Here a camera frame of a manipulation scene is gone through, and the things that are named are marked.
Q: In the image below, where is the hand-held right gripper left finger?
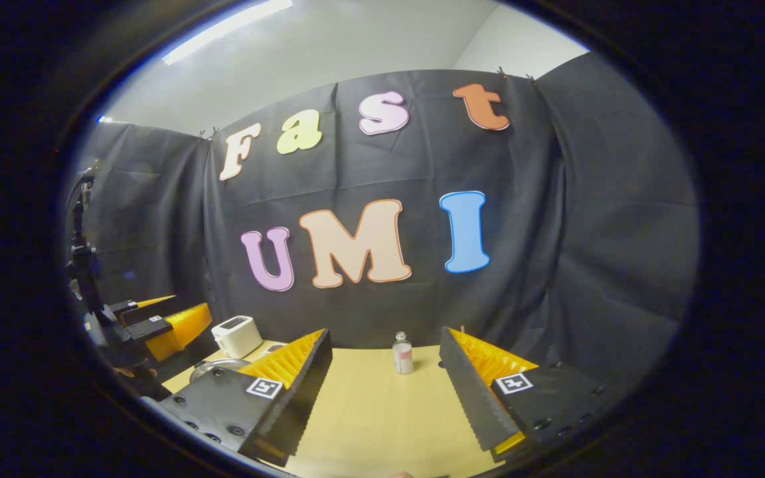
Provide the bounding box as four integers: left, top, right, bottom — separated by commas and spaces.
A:
157, 327, 333, 467

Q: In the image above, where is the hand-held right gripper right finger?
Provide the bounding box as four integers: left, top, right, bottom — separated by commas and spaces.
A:
439, 326, 612, 463

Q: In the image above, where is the stainless steel pot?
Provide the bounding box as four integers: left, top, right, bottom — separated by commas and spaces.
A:
190, 358, 250, 382

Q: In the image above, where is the clear plastic bottle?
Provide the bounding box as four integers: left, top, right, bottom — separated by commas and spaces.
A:
392, 331, 414, 375

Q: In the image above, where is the white toaster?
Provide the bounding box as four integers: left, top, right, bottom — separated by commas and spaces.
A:
211, 315, 264, 360

